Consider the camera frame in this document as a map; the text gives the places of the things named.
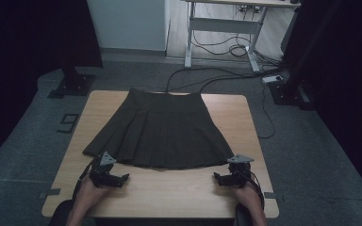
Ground black chair armrest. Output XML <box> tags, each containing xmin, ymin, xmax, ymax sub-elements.
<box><xmin>48</xmin><ymin>199</ymin><xmax>75</xmax><ymax>226</ymax></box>
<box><xmin>234</xmin><ymin>202</ymin><xmax>253</xmax><ymax>226</ymax></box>

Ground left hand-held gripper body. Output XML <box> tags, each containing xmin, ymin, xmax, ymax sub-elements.
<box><xmin>89</xmin><ymin>151</ymin><xmax>123</xmax><ymax>189</ymax></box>

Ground coiled black cables under desk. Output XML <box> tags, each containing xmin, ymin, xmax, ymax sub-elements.
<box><xmin>190</xmin><ymin>29</ymin><xmax>282</xmax><ymax>67</ymax></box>

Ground white power strip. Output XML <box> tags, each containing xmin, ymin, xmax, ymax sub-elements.
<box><xmin>261</xmin><ymin>74</ymin><xmax>284</xmax><ymax>85</ymax></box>

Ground dark curtain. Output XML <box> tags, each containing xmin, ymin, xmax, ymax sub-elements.
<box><xmin>280</xmin><ymin>0</ymin><xmax>362</xmax><ymax>203</ymax></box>
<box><xmin>0</xmin><ymin>0</ymin><xmax>104</xmax><ymax>172</ymax></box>

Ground long black floor cable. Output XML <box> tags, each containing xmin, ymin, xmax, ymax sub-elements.
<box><xmin>165</xmin><ymin>66</ymin><xmax>286</xmax><ymax>93</ymax></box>
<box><xmin>199</xmin><ymin>70</ymin><xmax>286</xmax><ymax>94</ymax></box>

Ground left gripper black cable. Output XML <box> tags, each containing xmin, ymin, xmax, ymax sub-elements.
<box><xmin>72</xmin><ymin>158</ymin><xmax>99</xmax><ymax>202</ymax></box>

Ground dark pleated skirt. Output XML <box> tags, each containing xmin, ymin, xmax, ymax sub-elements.
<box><xmin>82</xmin><ymin>87</ymin><xmax>235</xmax><ymax>170</ymax></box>

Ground black stand base with post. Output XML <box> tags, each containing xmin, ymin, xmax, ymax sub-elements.
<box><xmin>268</xmin><ymin>0</ymin><xmax>343</xmax><ymax>111</ymax></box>

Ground thin black floor cable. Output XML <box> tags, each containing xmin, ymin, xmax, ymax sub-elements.
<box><xmin>257</xmin><ymin>82</ymin><xmax>276</xmax><ymax>139</ymax></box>

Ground grey tape strip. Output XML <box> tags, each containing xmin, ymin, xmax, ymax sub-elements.
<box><xmin>263</xmin><ymin>191</ymin><xmax>285</xmax><ymax>203</ymax></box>
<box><xmin>38</xmin><ymin>187</ymin><xmax>62</xmax><ymax>201</ymax></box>

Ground white metal-frame desk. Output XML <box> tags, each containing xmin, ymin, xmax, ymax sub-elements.
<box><xmin>181</xmin><ymin>0</ymin><xmax>302</xmax><ymax>73</ymax></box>

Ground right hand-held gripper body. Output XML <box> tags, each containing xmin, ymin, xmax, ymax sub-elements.
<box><xmin>226</xmin><ymin>153</ymin><xmax>255</xmax><ymax>189</ymax></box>

